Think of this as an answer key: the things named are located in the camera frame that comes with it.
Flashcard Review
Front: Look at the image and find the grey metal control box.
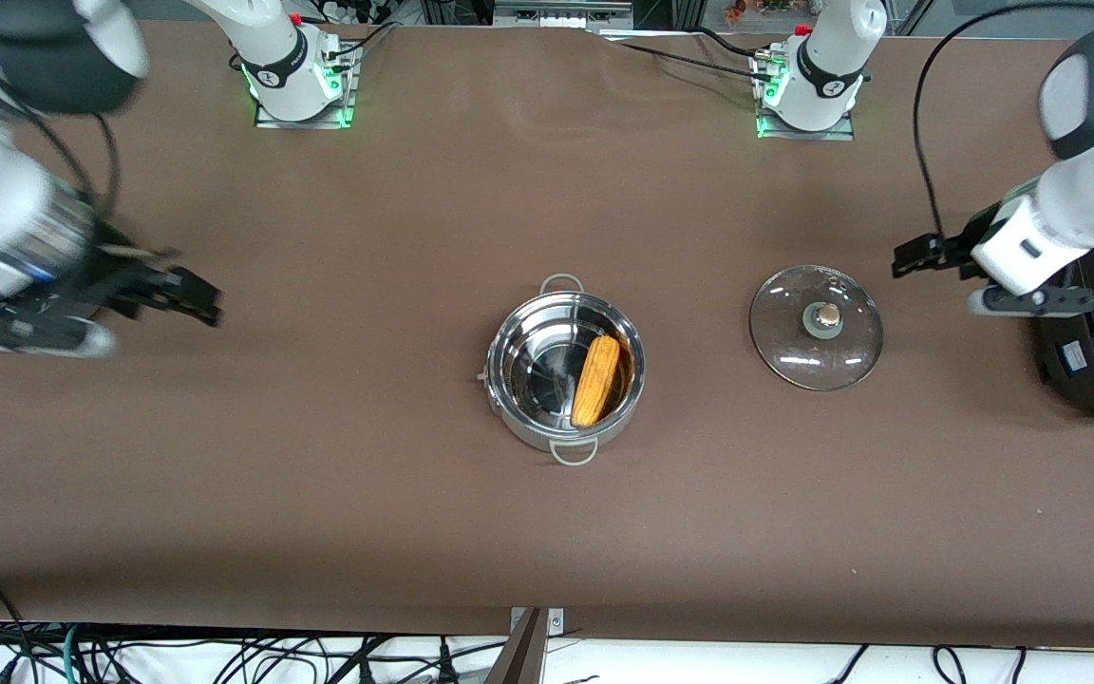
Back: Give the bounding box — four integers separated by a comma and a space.
493, 0, 635, 29

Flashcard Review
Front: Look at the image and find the right arm steel base plate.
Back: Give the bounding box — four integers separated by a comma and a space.
255, 43, 359, 129

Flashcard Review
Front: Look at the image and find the dark brown stand post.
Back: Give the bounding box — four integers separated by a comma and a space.
484, 608, 549, 684

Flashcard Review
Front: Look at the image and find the silver table bracket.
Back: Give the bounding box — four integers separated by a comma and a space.
509, 606, 566, 636

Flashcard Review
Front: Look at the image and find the left arm steel base plate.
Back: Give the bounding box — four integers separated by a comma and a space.
756, 104, 858, 142

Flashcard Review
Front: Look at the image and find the steel cooking pot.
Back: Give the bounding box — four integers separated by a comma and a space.
479, 274, 649, 466

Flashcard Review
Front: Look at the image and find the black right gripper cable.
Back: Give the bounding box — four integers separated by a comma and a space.
0, 9, 123, 221

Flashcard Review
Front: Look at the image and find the yellow corn cob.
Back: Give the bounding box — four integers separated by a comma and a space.
570, 334, 622, 428

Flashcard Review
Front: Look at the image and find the black base cable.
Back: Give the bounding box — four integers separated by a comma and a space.
319, 21, 398, 69
594, 27, 768, 82

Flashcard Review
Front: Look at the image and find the black left base cable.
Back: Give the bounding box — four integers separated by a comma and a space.
594, 27, 768, 82

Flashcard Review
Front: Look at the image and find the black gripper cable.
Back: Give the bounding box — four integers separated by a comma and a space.
912, 0, 1094, 240
0, 9, 123, 221

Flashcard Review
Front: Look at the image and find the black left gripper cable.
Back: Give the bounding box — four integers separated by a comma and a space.
912, 0, 1094, 240

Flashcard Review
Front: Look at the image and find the glass pot lid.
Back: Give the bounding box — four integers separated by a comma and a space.
749, 264, 885, 392

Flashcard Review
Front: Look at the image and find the black right base cable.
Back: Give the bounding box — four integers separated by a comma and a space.
319, 21, 398, 69

